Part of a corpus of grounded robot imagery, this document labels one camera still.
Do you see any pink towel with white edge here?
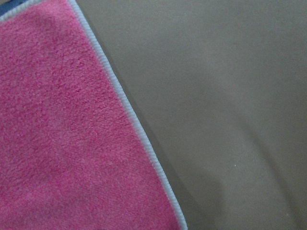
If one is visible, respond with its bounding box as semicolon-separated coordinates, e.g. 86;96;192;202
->
0;0;187;230

